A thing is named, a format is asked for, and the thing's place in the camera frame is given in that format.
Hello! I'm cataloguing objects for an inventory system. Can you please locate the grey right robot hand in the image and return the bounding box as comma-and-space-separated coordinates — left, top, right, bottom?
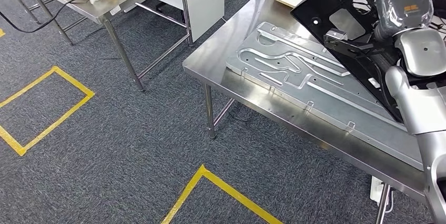
370, 0, 434, 40

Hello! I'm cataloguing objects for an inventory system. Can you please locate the stainless steel workbench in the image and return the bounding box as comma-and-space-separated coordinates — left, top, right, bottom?
182, 0, 446, 224

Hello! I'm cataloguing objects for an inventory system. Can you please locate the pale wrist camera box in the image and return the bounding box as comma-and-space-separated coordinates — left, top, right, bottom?
324, 28, 349, 44

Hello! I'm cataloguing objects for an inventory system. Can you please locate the black power cable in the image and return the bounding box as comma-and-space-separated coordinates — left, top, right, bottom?
0, 0, 92, 35

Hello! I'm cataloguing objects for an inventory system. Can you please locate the white power strip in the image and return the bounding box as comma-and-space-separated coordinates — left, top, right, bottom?
369, 176, 395, 213

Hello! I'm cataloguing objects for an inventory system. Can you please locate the stamped sheet metal panel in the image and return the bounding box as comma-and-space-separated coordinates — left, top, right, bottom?
226, 21, 424, 171

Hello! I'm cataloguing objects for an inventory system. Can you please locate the white board panel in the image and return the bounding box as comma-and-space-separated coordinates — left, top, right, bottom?
149, 0, 226, 43

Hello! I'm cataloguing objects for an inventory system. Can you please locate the long black plastic part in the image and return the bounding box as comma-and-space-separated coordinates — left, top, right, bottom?
290, 0, 419, 124

